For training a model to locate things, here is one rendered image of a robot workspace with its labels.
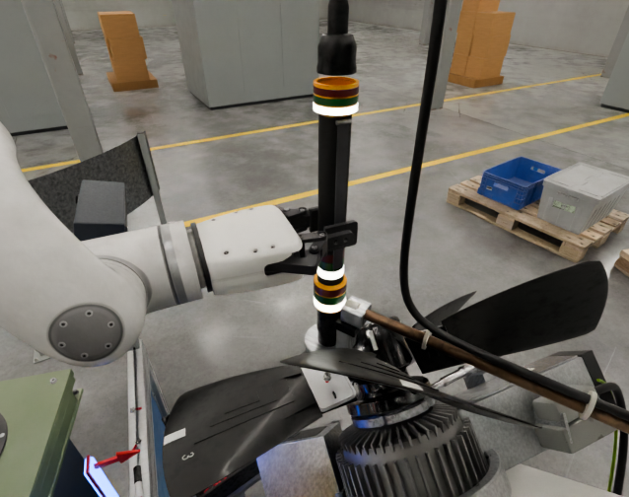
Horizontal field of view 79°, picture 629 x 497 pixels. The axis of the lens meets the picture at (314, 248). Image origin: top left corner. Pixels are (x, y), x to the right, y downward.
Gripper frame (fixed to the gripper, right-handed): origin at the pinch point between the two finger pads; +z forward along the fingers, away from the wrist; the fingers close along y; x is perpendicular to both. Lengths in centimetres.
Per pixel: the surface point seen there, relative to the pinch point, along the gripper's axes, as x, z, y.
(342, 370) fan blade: -3.8, -6.5, 16.2
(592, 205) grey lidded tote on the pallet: -112, 255, -112
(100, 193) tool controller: -23, -35, -74
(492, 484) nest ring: -32.4, 14.2, 21.5
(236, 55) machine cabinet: -73, 121, -613
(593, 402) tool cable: -10.1, 16.3, 24.8
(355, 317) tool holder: -11.3, 1.2, 4.5
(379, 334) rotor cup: -22.5, 8.4, -0.1
